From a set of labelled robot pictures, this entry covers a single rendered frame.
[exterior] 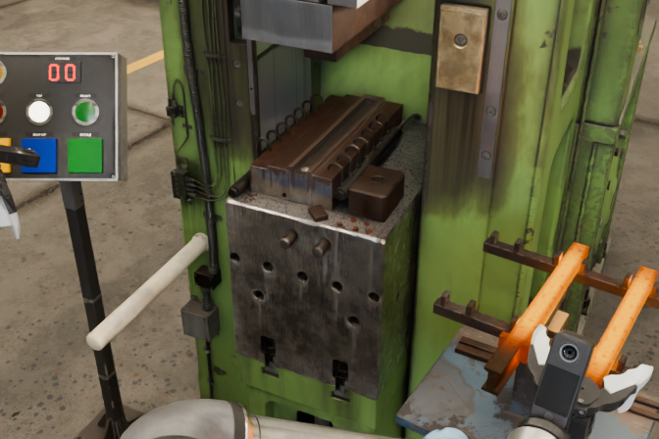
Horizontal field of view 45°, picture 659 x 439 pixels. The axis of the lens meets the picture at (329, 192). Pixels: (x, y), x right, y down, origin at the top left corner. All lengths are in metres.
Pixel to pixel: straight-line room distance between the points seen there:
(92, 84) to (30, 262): 1.60
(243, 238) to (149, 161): 2.15
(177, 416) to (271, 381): 1.18
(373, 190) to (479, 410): 0.49
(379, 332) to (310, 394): 0.31
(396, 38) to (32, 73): 0.86
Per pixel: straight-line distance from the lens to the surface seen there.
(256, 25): 1.61
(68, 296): 3.10
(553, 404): 1.01
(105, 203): 3.62
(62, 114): 1.83
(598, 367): 1.24
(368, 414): 1.95
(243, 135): 1.92
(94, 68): 1.82
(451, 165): 1.72
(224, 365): 2.42
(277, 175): 1.74
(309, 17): 1.55
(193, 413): 0.88
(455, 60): 1.60
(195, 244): 2.12
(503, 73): 1.60
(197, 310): 2.27
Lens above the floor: 1.83
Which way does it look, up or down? 31 degrees down
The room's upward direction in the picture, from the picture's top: straight up
